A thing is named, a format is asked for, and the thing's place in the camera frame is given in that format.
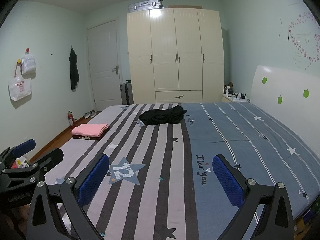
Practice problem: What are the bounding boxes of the white nightstand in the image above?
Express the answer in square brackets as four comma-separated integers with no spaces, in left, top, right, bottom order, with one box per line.
[222,94,251,103]

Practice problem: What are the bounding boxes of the bed with striped sheet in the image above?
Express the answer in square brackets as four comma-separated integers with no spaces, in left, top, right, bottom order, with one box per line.
[44,102,320,240]

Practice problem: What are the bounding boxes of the pink folded garment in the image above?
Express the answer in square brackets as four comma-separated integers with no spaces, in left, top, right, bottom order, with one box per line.
[72,123,110,137]

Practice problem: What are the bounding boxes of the grey ribbed suitcase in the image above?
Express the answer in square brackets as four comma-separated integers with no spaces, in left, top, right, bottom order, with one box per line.
[120,80,134,105]

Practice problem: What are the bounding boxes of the black electronic gadgets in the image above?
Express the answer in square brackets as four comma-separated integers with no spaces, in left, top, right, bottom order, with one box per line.
[232,89,248,99]

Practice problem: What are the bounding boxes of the dark red folded garment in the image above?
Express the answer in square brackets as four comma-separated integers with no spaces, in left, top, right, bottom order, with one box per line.
[72,127,110,141]

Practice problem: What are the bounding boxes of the dark hanging garment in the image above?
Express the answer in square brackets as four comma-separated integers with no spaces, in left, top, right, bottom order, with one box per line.
[69,46,80,92]

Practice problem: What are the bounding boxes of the pink dotted wall decal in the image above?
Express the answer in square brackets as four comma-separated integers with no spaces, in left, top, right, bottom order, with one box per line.
[277,10,320,72]

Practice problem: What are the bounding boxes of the cream wardrobe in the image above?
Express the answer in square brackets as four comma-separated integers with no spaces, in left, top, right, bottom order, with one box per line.
[126,7,225,104]

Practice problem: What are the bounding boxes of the silver suitcase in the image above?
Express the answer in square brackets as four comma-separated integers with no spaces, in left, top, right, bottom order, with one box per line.
[129,0,165,12]

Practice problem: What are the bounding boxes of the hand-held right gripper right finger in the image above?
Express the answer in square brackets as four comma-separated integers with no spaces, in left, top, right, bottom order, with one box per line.
[212,154,295,240]

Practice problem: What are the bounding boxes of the cluttered wooden shelf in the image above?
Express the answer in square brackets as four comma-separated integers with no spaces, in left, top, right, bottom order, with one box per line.
[294,202,318,240]

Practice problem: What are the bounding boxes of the white bag with red print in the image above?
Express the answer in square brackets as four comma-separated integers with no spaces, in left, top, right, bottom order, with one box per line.
[8,64,32,102]

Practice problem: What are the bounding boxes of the red fire extinguisher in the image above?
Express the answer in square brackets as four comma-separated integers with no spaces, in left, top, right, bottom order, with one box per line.
[67,109,77,127]

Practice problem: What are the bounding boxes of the black printed t-shirt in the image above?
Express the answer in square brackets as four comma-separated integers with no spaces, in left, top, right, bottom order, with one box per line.
[139,105,187,126]

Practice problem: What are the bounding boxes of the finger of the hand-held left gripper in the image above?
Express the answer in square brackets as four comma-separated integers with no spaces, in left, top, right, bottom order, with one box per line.
[0,138,36,170]
[0,148,64,188]

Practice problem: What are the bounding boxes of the red and white plastic bag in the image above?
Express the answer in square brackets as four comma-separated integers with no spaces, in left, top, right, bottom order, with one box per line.
[11,156,28,169]

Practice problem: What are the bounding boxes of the white door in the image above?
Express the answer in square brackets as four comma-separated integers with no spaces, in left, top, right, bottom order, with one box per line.
[87,20,120,111]

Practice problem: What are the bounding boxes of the clear white plastic bag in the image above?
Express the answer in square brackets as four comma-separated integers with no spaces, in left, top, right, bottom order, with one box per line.
[20,50,37,75]

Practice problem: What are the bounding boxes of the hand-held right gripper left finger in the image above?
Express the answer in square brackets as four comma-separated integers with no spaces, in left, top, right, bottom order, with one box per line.
[25,153,110,240]

